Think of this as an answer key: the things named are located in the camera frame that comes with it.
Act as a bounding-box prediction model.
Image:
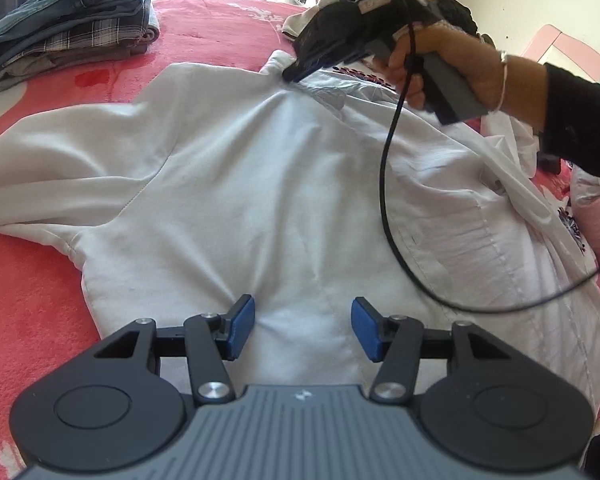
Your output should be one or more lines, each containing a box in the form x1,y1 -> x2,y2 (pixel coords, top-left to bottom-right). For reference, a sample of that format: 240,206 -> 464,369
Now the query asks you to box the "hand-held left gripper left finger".
94,294 -> 256,405

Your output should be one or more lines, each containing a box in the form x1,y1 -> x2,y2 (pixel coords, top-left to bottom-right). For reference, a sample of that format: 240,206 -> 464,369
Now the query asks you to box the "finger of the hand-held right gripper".
281,51 -> 367,82
292,29 -> 342,62

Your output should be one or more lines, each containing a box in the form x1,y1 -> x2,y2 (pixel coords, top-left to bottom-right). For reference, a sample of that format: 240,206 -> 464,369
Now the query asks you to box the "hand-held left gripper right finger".
351,296 -> 512,404

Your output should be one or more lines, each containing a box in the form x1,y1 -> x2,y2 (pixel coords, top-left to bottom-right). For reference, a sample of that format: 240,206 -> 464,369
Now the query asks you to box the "white shirt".
0,50 -> 600,411

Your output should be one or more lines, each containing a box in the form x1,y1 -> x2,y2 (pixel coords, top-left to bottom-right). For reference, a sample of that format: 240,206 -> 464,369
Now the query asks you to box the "person's right forearm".
502,52 -> 600,186

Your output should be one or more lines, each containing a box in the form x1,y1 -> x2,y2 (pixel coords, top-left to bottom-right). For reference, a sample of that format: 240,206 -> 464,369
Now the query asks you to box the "person's right hand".
372,24 -> 505,115

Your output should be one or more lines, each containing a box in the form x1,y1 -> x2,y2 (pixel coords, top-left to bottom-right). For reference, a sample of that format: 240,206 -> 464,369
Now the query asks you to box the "beige sweater black trim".
282,0 -> 376,43

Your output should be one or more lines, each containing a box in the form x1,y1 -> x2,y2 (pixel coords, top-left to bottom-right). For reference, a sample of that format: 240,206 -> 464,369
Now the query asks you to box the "black knit garment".
427,0 -> 496,46

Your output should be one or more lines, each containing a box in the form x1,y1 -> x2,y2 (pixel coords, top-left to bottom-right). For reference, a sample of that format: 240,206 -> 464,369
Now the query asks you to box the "pink wooden furniture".
522,24 -> 600,81

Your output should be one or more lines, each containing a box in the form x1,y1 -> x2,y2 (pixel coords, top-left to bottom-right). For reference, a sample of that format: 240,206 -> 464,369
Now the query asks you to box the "pink floral blanket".
0,0 -> 600,480

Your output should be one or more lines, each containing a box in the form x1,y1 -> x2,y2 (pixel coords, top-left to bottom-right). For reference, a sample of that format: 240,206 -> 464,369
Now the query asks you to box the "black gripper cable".
379,22 -> 600,313

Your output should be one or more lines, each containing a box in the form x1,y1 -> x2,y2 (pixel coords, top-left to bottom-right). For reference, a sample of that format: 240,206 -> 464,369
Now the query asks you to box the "silver bracelet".
494,49 -> 512,112

